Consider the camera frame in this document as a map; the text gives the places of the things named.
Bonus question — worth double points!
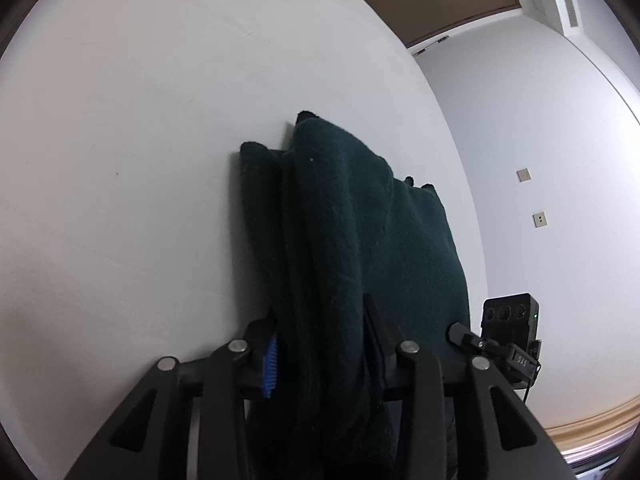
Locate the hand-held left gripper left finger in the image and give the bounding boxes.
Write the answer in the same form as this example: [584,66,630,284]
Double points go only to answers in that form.
[65,310,279,480]

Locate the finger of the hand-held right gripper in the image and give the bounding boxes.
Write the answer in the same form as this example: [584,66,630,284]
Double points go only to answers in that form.
[446,322,506,359]

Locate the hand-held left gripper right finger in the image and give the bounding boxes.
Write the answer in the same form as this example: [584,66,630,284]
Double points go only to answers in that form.
[362,292,578,480]

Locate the dark green towel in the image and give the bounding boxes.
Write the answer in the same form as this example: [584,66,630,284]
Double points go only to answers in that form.
[239,110,471,480]

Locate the wooden baseboard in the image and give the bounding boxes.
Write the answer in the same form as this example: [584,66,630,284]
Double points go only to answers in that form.
[544,396,640,455]

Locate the white bed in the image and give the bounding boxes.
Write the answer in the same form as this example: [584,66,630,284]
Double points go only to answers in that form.
[0,0,490,480]

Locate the brown wooden door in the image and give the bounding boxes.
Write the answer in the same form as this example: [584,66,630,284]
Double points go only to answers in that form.
[359,0,523,47]

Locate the black cable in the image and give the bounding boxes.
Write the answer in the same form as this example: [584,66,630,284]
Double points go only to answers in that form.
[522,365,544,404]

